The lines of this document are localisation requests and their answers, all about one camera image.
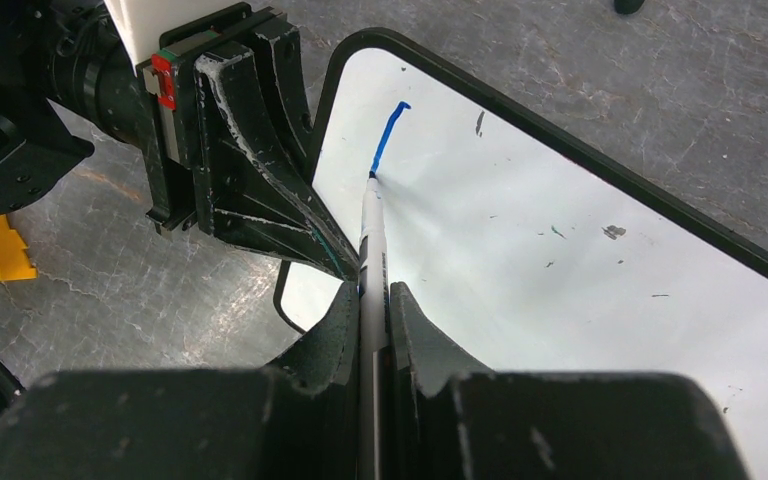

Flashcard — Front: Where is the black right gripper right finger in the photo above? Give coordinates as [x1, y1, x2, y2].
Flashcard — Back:
[390, 282, 748, 479]

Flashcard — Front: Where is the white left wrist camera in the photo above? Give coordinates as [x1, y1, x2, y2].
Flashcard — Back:
[104, 0, 236, 68]

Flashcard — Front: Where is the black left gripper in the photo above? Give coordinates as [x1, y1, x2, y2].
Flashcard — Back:
[137, 3, 359, 281]

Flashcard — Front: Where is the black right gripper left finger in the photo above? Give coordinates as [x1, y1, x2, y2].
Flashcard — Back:
[0, 282, 359, 479]

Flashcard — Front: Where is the black framed whiteboard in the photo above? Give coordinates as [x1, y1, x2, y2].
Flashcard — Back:
[312, 28, 768, 479]

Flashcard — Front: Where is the blue whiteboard marker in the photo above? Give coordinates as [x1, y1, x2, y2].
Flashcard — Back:
[357, 172, 389, 479]

